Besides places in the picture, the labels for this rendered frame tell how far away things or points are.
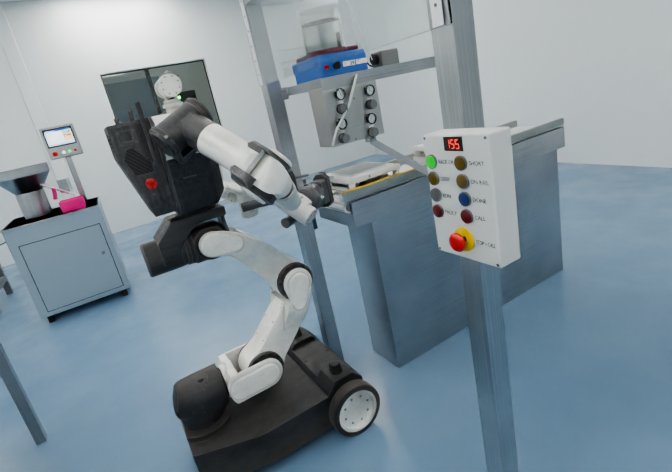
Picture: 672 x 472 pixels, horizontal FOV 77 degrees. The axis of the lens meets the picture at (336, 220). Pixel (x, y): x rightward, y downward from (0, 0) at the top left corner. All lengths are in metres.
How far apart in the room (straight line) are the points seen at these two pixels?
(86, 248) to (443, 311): 2.68
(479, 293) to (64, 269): 3.19
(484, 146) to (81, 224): 3.23
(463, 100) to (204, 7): 6.01
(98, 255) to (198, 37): 3.82
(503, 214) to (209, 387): 1.18
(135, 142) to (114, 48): 5.12
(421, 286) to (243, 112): 5.13
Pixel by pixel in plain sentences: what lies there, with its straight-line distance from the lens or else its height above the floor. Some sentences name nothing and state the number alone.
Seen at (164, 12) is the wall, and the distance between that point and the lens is 6.62.
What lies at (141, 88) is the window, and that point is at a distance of 6.50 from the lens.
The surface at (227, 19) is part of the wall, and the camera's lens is 6.79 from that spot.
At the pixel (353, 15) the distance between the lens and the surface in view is 1.14.
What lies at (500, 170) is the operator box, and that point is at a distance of 0.82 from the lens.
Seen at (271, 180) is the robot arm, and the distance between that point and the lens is 1.08.
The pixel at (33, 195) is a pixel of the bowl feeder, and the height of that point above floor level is 0.92.
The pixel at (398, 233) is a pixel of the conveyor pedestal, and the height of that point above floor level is 0.60.
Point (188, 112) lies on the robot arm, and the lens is 1.22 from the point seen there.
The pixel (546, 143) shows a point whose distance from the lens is 2.35.
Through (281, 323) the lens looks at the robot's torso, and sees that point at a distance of 1.65.
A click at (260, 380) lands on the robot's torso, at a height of 0.28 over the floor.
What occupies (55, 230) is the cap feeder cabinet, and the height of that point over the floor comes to 0.66.
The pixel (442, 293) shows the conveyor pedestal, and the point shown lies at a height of 0.24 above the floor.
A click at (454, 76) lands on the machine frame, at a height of 1.19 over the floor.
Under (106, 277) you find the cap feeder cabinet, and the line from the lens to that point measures 3.76.
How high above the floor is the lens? 1.21
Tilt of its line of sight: 17 degrees down
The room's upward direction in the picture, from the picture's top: 12 degrees counter-clockwise
